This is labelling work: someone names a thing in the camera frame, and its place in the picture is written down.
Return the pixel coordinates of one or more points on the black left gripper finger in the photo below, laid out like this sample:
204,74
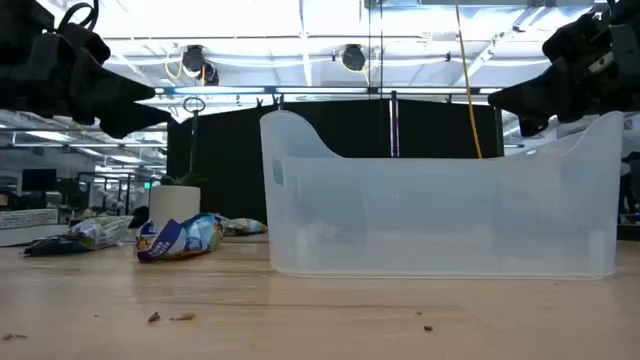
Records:
135,120
115,87

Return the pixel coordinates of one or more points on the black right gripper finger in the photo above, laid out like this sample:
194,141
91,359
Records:
535,97
532,126

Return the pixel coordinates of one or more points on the green Chewy granola bar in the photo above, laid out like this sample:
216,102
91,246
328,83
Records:
100,232

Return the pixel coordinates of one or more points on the blue white granola bar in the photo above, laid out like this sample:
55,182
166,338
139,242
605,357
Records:
175,240

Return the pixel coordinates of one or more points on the orange brown granola bar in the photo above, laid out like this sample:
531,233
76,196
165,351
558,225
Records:
245,226

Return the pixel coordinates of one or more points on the black ceiling lamp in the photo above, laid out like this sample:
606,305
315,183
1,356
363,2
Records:
353,57
192,59

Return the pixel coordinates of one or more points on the black partition curtain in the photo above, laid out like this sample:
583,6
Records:
225,160

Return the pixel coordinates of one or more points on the succulent in white pot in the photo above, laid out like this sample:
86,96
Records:
175,210

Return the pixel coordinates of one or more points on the black background monitor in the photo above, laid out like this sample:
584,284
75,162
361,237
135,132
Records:
39,180

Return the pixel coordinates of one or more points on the clear plastic bin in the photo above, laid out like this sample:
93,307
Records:
440,225

